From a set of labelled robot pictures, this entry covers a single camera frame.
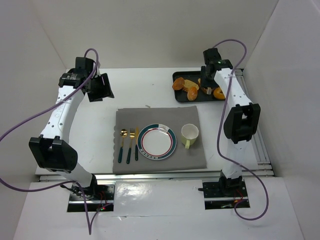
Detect orange round bun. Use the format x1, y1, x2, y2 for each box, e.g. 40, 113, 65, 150
172, 77, 185, 91

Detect toast bread slice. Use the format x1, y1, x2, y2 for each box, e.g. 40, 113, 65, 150
197, 78, 216, 95

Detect light green mug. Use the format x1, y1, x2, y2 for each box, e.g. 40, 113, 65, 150
181, 123, 199, 149

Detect black rectangular tray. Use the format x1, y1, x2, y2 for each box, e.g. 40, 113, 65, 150
172, 70, 224, 104

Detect gold fork green handle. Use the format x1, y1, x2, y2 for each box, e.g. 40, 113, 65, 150
126, 128, 136, 165

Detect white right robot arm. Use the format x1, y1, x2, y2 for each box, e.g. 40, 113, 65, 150
199, 48, 261, 197

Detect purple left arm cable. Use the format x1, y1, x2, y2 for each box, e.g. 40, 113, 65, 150
0, 48, 114, 236

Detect metal tongs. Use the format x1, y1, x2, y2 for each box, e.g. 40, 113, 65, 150
205, 87, 212, 95

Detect gold knife green handle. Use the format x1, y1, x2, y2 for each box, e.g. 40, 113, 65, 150
134, 127, 139, 161

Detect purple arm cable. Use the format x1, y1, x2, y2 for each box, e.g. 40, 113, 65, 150
0, 48, 114, 236
211, 38, 270, 221

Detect orange donut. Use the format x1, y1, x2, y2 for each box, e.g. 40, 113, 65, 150
213, 87, 226, 100

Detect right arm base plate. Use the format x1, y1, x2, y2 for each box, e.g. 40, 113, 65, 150
198, 181, 250, 210

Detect aluminium rail frame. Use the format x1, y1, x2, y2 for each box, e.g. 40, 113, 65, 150
37, 68, 276, 182

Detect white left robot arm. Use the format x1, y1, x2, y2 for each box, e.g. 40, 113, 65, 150
28, 57, 114, 196

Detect flat bread slice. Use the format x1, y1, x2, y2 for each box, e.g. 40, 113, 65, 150
182, 79, 200, 92

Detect gold spoon green handle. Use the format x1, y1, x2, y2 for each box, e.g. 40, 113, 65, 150
117, 129, 128, 163

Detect small orange bread roll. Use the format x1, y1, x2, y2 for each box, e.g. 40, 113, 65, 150
187, 86, 198, 101

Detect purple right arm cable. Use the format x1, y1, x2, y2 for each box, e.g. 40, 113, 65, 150
211, 38, 270, 221

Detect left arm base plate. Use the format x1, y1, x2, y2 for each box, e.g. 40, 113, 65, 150
67, 184, 115, 213

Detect grey cloth placemat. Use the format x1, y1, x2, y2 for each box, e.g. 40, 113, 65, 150
112, 106, 207, 174

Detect white plate green red rim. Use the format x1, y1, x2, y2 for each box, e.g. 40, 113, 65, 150
137, 123, 177, 161

